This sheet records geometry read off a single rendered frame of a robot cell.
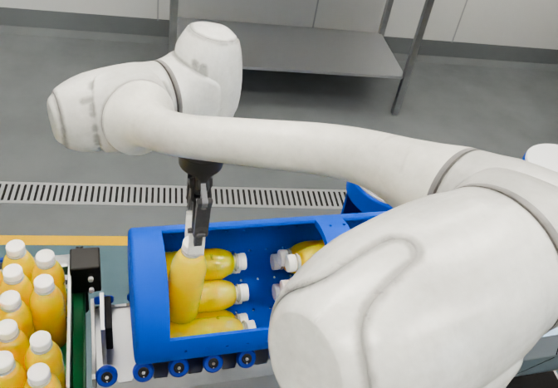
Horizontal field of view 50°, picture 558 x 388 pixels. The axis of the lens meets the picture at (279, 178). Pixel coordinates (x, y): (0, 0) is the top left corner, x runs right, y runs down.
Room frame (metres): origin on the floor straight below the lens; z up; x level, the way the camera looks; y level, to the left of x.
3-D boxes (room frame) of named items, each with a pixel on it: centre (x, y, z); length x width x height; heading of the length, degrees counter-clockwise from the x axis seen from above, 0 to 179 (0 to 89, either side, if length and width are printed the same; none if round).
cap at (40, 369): (0.59, 0.37, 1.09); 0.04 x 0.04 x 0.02
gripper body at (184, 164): (0.80, 0.13, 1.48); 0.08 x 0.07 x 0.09; 20
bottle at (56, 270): (0.86, 0.47, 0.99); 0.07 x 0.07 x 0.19
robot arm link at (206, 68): (0.79, 0.14, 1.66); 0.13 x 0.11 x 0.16; 133
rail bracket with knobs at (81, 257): (0.96, 0.42, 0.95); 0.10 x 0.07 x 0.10; 21
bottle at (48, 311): (0.80, 0.44, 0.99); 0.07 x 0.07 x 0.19
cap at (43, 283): (0.80, 0.44, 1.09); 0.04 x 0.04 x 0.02
